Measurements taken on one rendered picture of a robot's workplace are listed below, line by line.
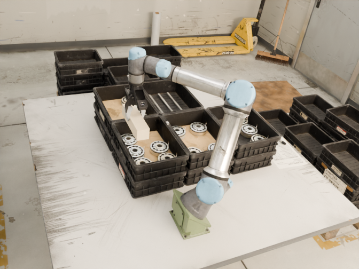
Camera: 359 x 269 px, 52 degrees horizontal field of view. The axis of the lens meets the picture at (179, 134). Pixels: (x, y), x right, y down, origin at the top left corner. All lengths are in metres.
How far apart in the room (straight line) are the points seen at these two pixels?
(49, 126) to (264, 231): 1.44
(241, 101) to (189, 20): 4.23
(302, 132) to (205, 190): 1.92
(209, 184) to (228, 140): 0.20
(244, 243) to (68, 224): 0.84
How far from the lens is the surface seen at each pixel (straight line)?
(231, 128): 1.54
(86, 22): 5.20
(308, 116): 3.56
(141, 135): 1.75
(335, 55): 5.04
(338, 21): 5.02
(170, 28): 5.59
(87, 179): 2.06
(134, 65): 1.68
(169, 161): 1.85
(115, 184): 2.03
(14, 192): 3.07
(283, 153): 2.48
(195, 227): 1.78
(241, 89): 1.52
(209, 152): 1.95
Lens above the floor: 2.11
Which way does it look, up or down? 35 degrees down
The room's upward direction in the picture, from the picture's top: 8 degrees clockwise
